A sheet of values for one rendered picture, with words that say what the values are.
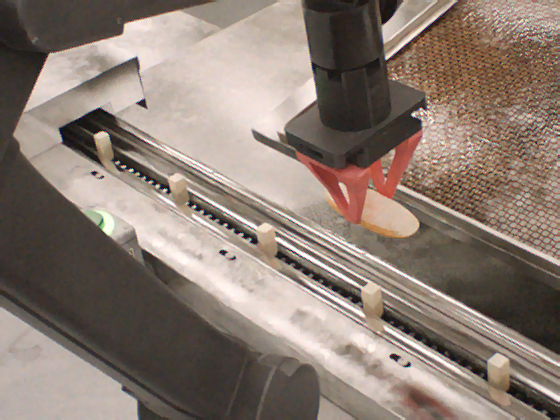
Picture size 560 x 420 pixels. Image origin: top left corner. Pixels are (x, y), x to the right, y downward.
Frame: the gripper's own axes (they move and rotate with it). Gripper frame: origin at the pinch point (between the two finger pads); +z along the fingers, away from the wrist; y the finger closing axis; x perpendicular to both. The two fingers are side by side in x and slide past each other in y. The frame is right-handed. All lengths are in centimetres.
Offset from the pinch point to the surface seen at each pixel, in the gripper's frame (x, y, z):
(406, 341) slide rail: 6.8, 3.8, 9.3
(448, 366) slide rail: 11.4, 3.9, 9.2
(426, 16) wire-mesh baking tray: -20.6, -30.5, 3.2
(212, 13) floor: -208, -129, 105
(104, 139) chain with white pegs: -40.0, 2.1, 8.6
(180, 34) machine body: -62, -25, 15
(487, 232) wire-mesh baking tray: 6.6, -7.2, 5.0
